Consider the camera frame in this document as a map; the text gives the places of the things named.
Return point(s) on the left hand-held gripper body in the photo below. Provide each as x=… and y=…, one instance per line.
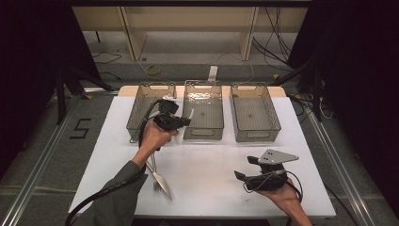
x=166, y=121

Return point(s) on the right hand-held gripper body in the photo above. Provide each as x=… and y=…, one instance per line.
x=266, y=182

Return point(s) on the clear grey plastic bin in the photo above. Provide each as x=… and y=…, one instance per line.
x=252, y=113
x=205, y=109
x=141, y=106

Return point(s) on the person's left hand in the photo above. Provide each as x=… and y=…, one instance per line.
x=155, y=138

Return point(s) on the person's right hand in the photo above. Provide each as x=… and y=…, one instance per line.
x=285, y=196

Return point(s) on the white table cover board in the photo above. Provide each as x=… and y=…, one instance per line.
x=213, y=185

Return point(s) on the yellow tape roll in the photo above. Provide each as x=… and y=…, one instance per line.
x=153, y=70

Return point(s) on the white power strip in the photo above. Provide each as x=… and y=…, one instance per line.
x=212, y=73

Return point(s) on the black metal stand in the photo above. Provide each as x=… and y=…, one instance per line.
x=316, y=94
x=61, y=94

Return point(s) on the beige wooden desk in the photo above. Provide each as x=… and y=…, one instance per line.
x=188, y=19

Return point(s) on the black curtain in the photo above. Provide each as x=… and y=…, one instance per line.
x=360, y=78
x=28, y=62

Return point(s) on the metal floor rail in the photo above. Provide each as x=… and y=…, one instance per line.
x=342, y=169
x=34, y=179

